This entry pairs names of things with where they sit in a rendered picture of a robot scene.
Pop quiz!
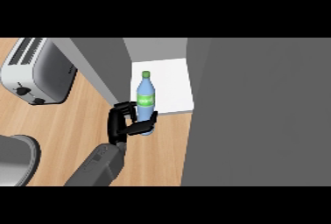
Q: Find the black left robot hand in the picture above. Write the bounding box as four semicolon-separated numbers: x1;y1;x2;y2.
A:
106;101;159;147

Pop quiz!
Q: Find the grey round appliance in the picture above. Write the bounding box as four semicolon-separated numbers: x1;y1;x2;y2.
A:
0;134;42;187

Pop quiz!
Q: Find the grey cabinet white inside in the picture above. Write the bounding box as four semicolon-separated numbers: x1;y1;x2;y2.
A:
47;38;195;116

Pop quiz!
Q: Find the silver toaster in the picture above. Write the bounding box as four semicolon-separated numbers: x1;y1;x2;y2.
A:
0;38;78;106

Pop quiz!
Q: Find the blue water bottle green label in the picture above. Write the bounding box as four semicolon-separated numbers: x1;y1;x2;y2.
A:
135;70;156;137

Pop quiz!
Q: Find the dark grey cabinet door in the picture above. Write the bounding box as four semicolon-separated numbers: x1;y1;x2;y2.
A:
180;38;331;187

